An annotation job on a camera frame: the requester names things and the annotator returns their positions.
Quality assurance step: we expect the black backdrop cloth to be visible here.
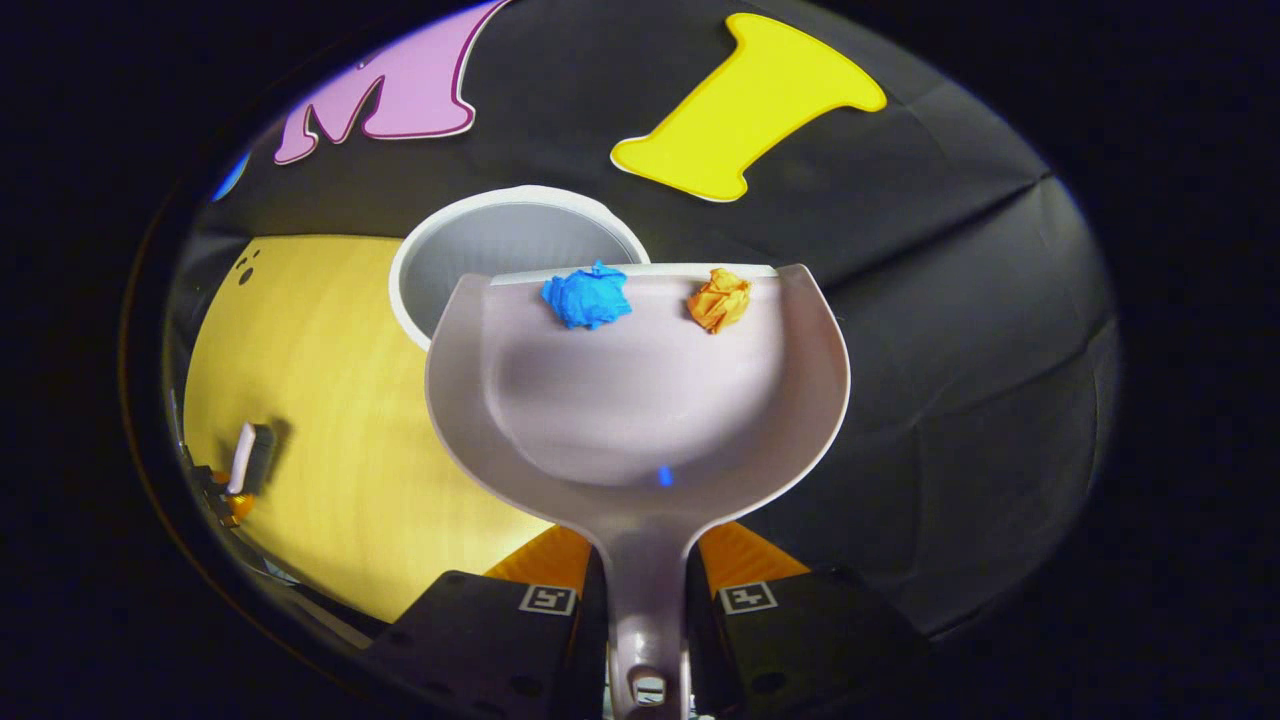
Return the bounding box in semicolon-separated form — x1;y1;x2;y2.
195;0;1121;641

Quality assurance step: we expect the orange paper ball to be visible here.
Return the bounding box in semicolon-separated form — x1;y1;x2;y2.
687;267;752;335

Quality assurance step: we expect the yellow wooden desktop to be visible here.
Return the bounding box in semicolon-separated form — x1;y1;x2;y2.
182;234;557;624

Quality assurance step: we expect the grey plastic dustpan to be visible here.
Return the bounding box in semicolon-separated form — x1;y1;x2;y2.
425;262;852;720

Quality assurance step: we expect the small grey broom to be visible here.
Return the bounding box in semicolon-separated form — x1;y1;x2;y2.
224;421;277;499

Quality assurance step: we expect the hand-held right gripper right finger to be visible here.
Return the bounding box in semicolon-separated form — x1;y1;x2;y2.
684;520;937;720

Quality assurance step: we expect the white ribbed garbage bin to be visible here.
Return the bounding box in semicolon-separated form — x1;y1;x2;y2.
388;185;652;353

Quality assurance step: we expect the blue paper ball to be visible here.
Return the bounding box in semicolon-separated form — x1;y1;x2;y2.
541;261;634;331

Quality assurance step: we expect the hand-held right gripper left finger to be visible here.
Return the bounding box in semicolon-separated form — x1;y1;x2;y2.
353;525;609;720

